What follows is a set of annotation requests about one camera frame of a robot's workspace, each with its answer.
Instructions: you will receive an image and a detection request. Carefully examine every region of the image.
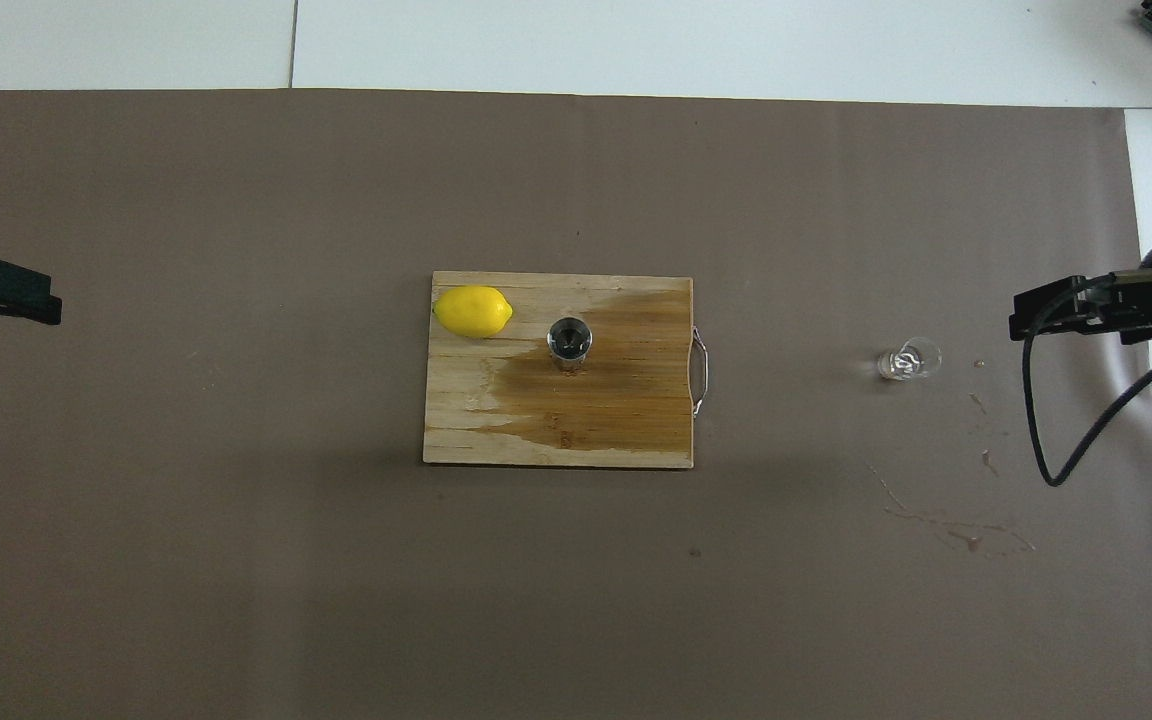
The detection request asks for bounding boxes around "small clear glass cup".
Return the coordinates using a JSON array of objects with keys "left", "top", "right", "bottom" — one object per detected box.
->
[{"left": 877, "top": 338, "right": 943, "bottom": 383}]

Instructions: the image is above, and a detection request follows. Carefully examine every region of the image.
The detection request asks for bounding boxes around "steel double jigger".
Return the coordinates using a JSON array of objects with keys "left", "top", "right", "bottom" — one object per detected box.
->
[{"left": 547, "top": 316, "right": 595, "bottom": 373}]

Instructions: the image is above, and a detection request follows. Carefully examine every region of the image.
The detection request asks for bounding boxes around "wooden cutting board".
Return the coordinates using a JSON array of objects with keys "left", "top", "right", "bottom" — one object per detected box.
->
[{"left": 423, "top": 271, "right": 712, "bottom": 469}]

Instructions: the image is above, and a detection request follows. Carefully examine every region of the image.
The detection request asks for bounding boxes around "yellow lemon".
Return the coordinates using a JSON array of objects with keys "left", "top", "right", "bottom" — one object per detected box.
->
[{"left": 433, "top": 285, "right": 515, "bottom": 339}]

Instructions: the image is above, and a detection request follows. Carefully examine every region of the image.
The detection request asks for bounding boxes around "brown paper table mat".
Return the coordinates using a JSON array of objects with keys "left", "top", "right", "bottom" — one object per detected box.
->
[{"left": 0, "top": 88, "right": 1152, "bottom": 720}]

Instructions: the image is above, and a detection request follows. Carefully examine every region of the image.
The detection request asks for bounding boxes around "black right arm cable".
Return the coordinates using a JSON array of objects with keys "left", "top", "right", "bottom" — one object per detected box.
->
[{"left": 1022, "top": 275, "right": 1152, "bottom": 488}]

